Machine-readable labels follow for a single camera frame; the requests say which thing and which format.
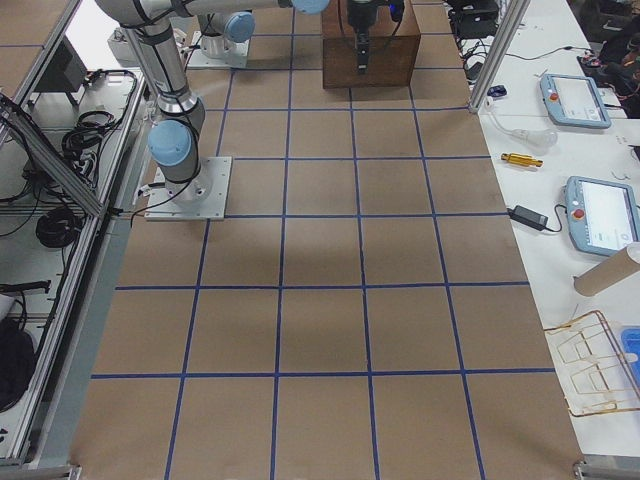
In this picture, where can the copper wire rack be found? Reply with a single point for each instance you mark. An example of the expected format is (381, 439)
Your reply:
(591, 365)

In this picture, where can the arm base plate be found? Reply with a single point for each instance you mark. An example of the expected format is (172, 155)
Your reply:
(204, 198)
(216, 53)

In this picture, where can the dark wooden drawer cabinet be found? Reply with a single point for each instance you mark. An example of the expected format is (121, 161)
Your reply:
(394, 44)

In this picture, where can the teach pendant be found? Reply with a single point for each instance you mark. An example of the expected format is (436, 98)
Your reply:
(573, 101)
(602, 216)

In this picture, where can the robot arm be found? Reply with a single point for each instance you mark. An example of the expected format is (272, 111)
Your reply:
(174, 143)
(227, 27)

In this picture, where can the blue plastic box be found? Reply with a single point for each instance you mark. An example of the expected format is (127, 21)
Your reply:
(630, 342)

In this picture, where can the near teach pendant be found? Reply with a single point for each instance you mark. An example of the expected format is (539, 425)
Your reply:
(602, 216)

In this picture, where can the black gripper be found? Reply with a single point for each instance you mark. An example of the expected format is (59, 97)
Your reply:
(359, 15)

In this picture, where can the black power adapter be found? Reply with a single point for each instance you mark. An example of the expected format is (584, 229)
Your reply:
(528, 217)

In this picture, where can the cardboard tube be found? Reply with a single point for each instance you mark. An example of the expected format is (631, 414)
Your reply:
(609, 272)

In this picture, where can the aluminium frame post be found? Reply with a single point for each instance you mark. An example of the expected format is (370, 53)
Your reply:
(497, 51)

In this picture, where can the far teach pendant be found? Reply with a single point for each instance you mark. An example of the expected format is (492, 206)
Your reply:
(573, 101)

